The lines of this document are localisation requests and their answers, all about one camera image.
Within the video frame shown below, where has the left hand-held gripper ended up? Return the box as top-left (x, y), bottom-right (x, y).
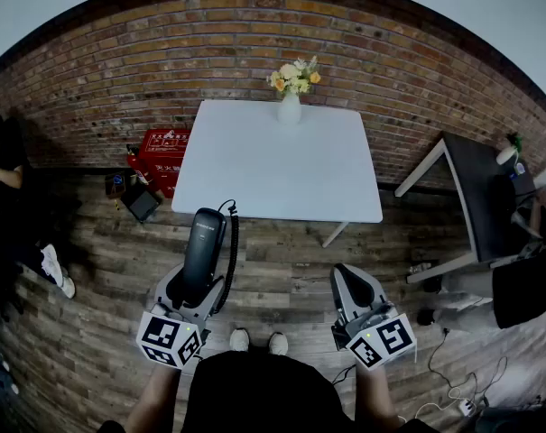
top-left (135, 262), bottom-right (227, 370)

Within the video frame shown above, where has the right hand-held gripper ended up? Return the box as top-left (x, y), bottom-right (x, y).
top-left (329, 263), bottom-right (419, 372)

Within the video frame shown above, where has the black telephone handset with cord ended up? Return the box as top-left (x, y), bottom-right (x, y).
top-left (180, 198), bottom-right (241, 309)

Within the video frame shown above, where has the person's right forearm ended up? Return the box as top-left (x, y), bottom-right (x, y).
top-left (352, 362), bottom-right (403, 433)

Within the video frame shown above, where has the person's left forearm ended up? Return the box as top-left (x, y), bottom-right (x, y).
top-left (125, 362), bottom-right (184, 433)

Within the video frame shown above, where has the white square table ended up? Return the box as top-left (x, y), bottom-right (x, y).
top-left (170, 99), bottom-right (384, 249)

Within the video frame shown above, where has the person's left white shoe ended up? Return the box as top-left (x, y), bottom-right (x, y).
top-left (228, 327), bottom-right (251, 354)

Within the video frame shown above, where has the person's white shoe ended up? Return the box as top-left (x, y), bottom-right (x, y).
top-left (228, 327), bottom-right (251, 354)
top-left (268, 331), bottom-right (290, 357)

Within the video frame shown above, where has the person's right white shoe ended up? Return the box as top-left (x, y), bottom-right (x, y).
top-left (268, 331), bottom-right (290, 357)

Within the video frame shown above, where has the black tablet case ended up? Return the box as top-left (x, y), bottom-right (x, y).
top-left (119, 182), bottom-right (162, 225)

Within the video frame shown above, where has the person's black clothing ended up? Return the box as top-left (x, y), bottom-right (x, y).
top-left (96, 348), bottom-right (436, 433)

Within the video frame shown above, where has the small box with blue label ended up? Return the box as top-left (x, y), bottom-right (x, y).
top-left (104, 172), bottom-right (127, 200)

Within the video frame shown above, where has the red fire extinguisher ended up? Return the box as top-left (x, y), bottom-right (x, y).
top-left (125, 143), bottom-right (152, 184)

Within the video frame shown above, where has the red fire equipment box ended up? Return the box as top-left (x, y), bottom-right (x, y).
top-left (138, 128), bottom-right (193, 199)

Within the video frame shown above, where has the white ceramic vase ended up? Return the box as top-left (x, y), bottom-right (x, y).
top-left (276, 90), bottom-right (303, 125)

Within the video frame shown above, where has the small white vase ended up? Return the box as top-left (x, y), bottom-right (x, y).
top-left (495, 144), bottom-right (520, 166)

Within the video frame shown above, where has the yellow and white flower bouquet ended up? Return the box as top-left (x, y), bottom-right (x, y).
top-left (266, 55), bottom-right (322, 97)

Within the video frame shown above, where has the black floor cable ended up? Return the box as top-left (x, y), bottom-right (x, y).
top-left (428, 327), bottom-right (511, 408)

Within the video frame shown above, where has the white floor cable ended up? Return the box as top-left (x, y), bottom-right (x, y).
top-left (401, 385), bottom-right (463, 426)

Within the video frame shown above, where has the dark desk with white frame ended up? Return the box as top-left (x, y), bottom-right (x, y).
top-left (393, 132), bottom-right (540, 285)

